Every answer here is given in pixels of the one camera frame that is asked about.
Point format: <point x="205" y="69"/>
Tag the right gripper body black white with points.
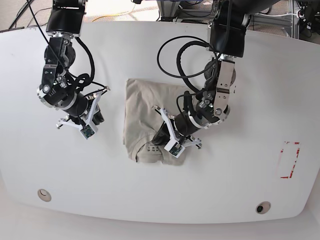
<point x="79" y="108"/>

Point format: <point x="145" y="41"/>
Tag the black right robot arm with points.
<point x="60" y="89"/>

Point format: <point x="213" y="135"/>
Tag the round table grommet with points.
<point x="44" y="195"/>
<point x="263" y="207"/>

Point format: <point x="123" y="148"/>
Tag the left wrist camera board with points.
<point x="175" y="150"/>

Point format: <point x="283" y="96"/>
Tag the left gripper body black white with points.
<point x="181" y="127"/>

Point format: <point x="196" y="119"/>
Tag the red tape rectangle marking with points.
<point x="288" y="158"/>

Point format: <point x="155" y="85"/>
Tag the left round table grommet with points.
<point x="44" y="195"/>

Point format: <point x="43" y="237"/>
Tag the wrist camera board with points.
<point x="175" y="150"/>
<point x="88" y="130"/>

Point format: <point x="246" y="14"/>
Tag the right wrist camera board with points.
<point x="88" y="130"/>

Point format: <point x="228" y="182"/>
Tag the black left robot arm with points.
<point x="209" y="105"/>

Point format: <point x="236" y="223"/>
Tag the aluminium frame rail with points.
<point x="280" y="18"/>

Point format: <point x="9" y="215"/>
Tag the beige grey t-shirt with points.
<point x="142" y="122"/>

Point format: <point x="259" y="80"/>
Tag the right round table grommet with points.
<point x="263" y="207"/>

